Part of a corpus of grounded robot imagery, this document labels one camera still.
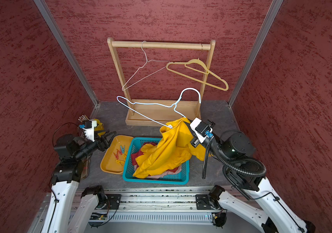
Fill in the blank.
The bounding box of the yellow t-shirt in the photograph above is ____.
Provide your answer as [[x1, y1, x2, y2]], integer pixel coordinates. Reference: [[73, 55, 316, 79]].
[[133, 117, 199, 179]]

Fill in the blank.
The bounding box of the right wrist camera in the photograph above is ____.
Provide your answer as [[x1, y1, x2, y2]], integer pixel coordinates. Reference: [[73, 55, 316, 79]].
[[188, 118, 215, 147]]

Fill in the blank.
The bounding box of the aluminium mounting rail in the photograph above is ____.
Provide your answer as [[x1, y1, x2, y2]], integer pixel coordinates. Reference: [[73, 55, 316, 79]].
[[27, 186, 271, 233]]

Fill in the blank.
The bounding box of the pencils bundle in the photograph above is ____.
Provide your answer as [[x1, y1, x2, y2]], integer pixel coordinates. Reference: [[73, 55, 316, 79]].
[[78, 115, 89, 122]]

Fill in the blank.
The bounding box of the light blue wire hanger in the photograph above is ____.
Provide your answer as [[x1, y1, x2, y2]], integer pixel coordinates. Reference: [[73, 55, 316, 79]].
[[117, 88, 202, 127]]

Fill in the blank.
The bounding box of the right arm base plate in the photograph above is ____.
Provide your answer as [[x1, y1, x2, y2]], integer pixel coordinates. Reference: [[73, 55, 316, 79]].
[[195, 194, 224, 211]]

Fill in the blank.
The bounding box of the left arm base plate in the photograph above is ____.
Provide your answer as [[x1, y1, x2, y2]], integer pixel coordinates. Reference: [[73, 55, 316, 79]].
[[95, 194, 122, 211]]

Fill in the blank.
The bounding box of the pink printed t-shirt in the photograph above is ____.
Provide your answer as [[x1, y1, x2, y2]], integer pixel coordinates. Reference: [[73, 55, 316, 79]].
[[147, 171, 179, 180]]

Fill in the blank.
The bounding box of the teal plastic basket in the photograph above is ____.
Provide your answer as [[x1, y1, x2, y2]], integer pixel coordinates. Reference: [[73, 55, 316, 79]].
[[122, 137, 189, 185]]

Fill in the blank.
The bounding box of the plaid pencil case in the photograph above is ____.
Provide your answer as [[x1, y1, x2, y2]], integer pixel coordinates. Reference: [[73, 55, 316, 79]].
[[81, 159, 90, 180]]

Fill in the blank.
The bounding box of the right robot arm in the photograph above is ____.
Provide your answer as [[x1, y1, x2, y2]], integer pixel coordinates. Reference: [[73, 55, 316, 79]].
[[191, 129, 316, 233]]

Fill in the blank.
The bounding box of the wooden clothes rack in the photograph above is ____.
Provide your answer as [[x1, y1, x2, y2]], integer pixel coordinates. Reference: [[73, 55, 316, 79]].
[[107, 37, 216, 126]]

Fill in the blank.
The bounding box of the yellow plastic tray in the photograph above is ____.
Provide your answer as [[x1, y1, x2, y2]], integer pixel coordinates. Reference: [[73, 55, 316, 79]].
[[100, 135, 134, 175]]

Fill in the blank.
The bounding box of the dark red t-shirt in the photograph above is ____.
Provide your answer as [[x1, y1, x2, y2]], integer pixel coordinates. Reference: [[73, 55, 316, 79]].
[[131, 142, 157, 168]]

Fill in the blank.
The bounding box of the yellow pencil cup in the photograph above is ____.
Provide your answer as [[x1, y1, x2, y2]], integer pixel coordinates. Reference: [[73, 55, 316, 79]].
[[93, 119, 105, 137]]

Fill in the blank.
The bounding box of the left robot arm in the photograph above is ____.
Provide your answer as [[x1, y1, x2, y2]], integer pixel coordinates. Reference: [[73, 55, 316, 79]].
[[42, 131, 117, 233]]

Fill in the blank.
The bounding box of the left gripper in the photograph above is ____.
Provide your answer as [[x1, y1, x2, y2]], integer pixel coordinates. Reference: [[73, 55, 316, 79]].
[[74, 128, 117, 160]]

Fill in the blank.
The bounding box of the cream plastic hanger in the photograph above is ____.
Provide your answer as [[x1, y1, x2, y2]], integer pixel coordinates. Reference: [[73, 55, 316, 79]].
[[166, 59, 229, 91]]

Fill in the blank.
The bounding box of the white wire hanger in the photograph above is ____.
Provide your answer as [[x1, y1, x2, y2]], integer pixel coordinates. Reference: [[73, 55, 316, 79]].
[[121, 41, 170, 92]]

